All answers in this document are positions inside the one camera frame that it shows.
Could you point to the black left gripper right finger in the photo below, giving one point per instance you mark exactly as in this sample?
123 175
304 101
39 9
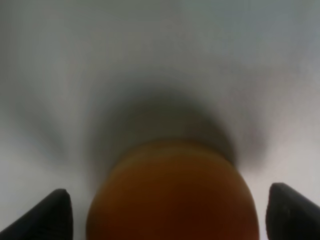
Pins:
290 215

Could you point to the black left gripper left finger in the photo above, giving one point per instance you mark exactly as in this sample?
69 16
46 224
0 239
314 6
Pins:
50 219

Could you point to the orange peach fruit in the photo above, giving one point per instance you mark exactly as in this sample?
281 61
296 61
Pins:
173 190

